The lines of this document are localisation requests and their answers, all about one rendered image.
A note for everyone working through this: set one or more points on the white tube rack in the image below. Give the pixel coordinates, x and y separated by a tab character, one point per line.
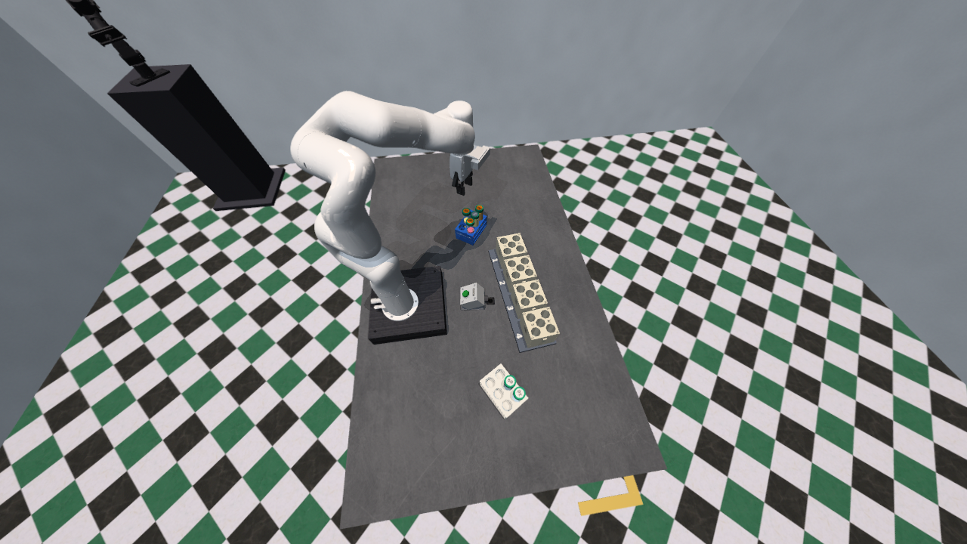
506	402

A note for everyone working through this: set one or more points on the blue tube rack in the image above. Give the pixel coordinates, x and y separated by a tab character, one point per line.
463	235

